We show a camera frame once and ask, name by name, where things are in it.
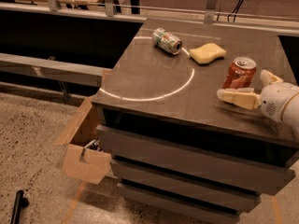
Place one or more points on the black cylindrical pole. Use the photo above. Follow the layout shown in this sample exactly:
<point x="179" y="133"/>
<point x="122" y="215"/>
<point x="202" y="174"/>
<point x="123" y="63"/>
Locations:
<point x="20" y="202"/>

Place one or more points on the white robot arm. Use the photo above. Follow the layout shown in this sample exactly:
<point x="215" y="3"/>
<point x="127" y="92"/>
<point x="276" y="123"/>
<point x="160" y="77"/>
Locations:
<point x="278" y="100"/>

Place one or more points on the open cardboard box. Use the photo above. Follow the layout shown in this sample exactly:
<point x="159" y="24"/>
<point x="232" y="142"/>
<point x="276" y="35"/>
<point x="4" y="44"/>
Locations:
<point x="83" y="159"/>

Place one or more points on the middle grey drawer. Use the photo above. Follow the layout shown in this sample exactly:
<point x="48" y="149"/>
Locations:
<point x="174" y="184"/>

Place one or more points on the yellow sponge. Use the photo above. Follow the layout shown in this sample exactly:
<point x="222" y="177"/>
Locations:
<point x="207" y="53"/>

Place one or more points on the grey drawer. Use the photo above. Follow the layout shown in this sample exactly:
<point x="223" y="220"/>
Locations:
<point x="174" y="184"/>
<point x="177" y="206"/>
<point x="231" y="171"/>

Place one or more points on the red coke can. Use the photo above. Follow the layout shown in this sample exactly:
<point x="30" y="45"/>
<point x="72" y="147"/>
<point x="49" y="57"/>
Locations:
<point x="240" y="73"/>

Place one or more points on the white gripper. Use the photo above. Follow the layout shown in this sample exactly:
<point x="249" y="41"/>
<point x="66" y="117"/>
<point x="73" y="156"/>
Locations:
<point x="275" y="101"/>

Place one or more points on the top grey drawer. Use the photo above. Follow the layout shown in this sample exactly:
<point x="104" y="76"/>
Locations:
<point x="231" y="171"/>

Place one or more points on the grey metal bench beam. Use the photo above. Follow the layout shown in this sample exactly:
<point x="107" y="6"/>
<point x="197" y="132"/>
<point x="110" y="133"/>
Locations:
<point x="67" y="72"/>

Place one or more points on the grey metal railing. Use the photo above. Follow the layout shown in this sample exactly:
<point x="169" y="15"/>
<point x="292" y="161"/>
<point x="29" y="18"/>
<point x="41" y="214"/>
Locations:
<point x="272" y="15"/>

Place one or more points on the green and white can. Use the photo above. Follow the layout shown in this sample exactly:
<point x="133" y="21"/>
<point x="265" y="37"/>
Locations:
<point x="166" y="41"/>

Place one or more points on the bottom grey drawer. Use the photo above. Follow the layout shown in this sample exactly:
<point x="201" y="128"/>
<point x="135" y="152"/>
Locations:
<point x="177" y="206"/>

